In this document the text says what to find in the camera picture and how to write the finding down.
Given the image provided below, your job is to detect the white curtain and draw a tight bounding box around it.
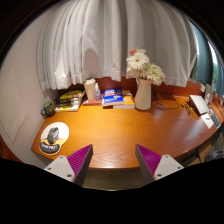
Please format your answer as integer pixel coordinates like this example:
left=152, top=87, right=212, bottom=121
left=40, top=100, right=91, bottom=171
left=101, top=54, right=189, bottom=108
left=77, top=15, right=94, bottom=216
left=36, top=0, right=198, bottom=91

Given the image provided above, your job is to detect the white paper sheet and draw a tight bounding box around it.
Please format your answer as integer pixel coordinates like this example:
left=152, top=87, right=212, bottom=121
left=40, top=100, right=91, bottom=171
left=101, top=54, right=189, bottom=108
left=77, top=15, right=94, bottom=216
left=200, top=113, right=216, bottom=129

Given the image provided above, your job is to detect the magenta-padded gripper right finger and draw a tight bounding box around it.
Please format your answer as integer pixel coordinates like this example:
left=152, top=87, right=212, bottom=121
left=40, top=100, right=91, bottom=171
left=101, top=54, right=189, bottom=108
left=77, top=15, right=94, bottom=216
left=134, top=143, right=185, bottom=185

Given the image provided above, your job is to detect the white round mouse pad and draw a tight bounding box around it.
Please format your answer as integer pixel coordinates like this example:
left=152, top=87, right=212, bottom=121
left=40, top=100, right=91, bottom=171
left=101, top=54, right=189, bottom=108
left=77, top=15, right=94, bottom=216
left=38, top=121, right=71, bottom=157

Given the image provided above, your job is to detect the black grey computer mouse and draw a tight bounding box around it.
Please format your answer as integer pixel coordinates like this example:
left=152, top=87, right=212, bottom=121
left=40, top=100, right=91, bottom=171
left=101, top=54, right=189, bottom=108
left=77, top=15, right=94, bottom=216
left=46, top=126, right=60, bottom=145

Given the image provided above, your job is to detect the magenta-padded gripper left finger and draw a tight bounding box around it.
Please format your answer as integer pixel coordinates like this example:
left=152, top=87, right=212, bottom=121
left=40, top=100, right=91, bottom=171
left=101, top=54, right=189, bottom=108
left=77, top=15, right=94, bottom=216
left=43, top=143, right=94, bottom=187

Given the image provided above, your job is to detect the silver laptop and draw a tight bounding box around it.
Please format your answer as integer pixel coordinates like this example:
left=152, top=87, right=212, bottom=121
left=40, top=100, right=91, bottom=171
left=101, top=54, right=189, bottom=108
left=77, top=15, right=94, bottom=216
left=188, top=94, right=210, bottom=116

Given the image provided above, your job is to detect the yellow orange cover book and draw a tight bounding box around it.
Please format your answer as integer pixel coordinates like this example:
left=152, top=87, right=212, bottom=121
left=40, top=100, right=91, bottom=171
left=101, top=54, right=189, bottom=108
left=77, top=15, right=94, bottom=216
left=113, top=89, right=136, bottom=110

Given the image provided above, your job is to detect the white ceramic vase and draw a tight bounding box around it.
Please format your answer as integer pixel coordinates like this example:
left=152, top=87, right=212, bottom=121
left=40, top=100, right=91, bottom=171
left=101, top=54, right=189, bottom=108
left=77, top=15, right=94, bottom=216
left=134, top=77, right=153, bottom=111

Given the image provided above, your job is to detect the dark mug green inside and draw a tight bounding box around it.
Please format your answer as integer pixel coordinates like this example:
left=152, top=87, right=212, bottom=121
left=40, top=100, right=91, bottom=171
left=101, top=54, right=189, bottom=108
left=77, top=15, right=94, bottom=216
left=40, top=100, right=56, bottom=118

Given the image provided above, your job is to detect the black cable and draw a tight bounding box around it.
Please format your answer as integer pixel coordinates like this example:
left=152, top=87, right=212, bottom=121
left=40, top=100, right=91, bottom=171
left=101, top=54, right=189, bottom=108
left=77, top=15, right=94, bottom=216
left=151, top=89, right=181, bottom=111

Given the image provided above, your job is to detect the white tissue container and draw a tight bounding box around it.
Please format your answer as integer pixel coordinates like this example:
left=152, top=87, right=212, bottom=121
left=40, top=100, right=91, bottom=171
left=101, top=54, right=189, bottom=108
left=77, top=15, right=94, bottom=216
left=83, top=78, right=97, bottom=101

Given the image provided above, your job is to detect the clear spray bottle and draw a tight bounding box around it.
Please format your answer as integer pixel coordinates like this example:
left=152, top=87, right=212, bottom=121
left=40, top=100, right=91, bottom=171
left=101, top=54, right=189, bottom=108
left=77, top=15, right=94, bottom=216
left=94, top=82, right=102, bottom=102

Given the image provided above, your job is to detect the red flat book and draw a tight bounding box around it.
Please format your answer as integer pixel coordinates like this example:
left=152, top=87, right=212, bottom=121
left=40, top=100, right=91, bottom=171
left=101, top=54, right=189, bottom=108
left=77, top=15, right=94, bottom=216
left=82, top=98, right=104, bottom=106

